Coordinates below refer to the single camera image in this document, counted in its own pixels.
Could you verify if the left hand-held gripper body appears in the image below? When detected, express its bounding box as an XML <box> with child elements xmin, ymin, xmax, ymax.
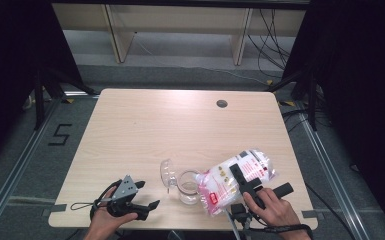
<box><xmin>107</xmin><ymin>175</ymin><xmax>139</xmax><ymax>218</ymax></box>

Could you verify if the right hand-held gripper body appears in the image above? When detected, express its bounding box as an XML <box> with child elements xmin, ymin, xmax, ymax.
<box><xmin>224</xmin><ymin>177</ymin><xmax>295</xmax><ymax>240</ymax></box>

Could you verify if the red white sugar bag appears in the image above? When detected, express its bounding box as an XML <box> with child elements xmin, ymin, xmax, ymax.
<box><xmin>195</xmin><ymin>148</ymin><xmax>277</xmax><ymax>217</ymax></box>

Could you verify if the clear glass jar hinged lid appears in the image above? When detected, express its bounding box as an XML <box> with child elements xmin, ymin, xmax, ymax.
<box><xmin>159</xmin><ymin>158</ymin><xmax>203</xmax><ymax>205</ymax></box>

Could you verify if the person's right hand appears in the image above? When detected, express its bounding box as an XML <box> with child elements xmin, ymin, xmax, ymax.
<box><xmin>244</xmin><ymin>188</ymin><xmax>298</xmax><ymax>229</ymax></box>

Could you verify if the person's left hand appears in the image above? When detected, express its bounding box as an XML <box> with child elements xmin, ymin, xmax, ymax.
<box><xmin>89</xmin><ymin>186</ymin><xmax>139</xmax><ymax>234</ymax></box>

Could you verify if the grey tape strip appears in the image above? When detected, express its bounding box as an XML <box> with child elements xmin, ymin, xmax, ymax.
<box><xmin>41</xmin><ymin>203</ymin><xmax>68</xmax><ymax>218</ymax></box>
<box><xmin>301</xmin><ymin>209</ymin><xmax>324</xmax><ymax>220</ymax></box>

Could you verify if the black metal stand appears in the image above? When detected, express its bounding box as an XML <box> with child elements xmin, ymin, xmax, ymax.
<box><xmin>266</xmin><ymin>68</ymin><xmax>318</xmax><ymax>132</ymax></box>
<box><xmin>33</xmin><ymin>66</ymin><xmax>99</xmax><ymax>132</ymax></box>

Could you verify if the black curtain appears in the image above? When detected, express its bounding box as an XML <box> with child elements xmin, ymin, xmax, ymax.
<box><xmin>0</xmin><ymin>0</ymin><xmax>85</xmax><ymax>171</ymax></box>
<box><xmin>281</xmin><ymin>0</ymin><xmax>385</xmax><ymax>239</ymax></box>

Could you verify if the light wooden shelf unit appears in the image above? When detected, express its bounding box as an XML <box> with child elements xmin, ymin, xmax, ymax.
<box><xmin>52</xmin><ymin>3</ymin><xmax>309</xmax><ymax>66</ymax></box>

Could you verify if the thick black cable loop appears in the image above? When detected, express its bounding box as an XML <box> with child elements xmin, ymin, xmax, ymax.
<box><xmin>89</xmin><ymin>179</ymin><xmax>123</xmax><ymax>221</ymax></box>

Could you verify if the thin lanyard loop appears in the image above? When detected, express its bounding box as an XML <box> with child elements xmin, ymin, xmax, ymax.
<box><xmin>70</xmin><ymin>200</ymin><xmax>96</xmax><ymax>211</ymax></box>

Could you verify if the black wrist strap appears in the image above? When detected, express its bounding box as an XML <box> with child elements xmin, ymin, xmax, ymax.
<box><xmin>249</xmin><ymin>223</ymin><xmax>314</xmax><ymax>235</ymax></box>

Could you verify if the black floor cable tangle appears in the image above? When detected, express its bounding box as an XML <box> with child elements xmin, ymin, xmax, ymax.
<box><xmin>281</xmin><ymin>84</ymin><xmax>333</xmax><ymax>134</ymax></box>

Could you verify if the long black floor cable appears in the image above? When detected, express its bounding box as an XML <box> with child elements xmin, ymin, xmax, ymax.
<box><xmin>304</xmin><ymin>183</ymin><xmax>349</xmax><ymax>233</ymax></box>

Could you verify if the long aluminium floor rail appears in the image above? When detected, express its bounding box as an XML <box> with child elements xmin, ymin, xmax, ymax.
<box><xmin>0</xmin><ymin>96</ymin><xmax>63</xmax><ymax>240</ymax></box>
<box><xmin>294</xmin><ymin>101</ymin><xmax>373</xmax><ymax>240</ymax></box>

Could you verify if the thin white floor cable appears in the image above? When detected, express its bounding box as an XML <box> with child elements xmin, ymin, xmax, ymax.
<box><xmin>134</xmin><ymin>32</ymin><xmax>270</xmax><ymax>85</ymax></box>

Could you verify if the short aluminium floor rail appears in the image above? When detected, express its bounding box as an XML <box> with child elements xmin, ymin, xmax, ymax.
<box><xmin>61</xmin><ymin>90</ymin><xmax>100</xmax><ymax>100</ymax></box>

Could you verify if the black hanging cable bundle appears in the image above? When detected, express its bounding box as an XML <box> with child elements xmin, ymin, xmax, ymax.
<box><xmin>247</xmin><ymin>8</ymin><xmax>293</xmax><ymax>80</ymax></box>

